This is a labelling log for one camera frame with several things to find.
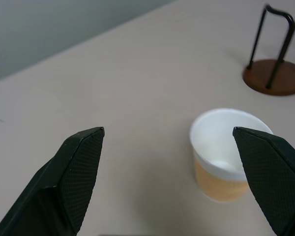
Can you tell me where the black wire stand wooden base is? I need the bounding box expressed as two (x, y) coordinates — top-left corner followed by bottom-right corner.
(242, 3), (295, 96)

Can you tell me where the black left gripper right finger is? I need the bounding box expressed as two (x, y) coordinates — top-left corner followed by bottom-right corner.
(232, 126), (295, 236)

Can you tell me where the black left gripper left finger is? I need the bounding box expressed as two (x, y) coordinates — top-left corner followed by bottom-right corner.
(0, 126), (106, 236)

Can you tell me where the orange paper cup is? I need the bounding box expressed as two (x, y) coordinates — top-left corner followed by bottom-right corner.
(189, 108), (274, 203)

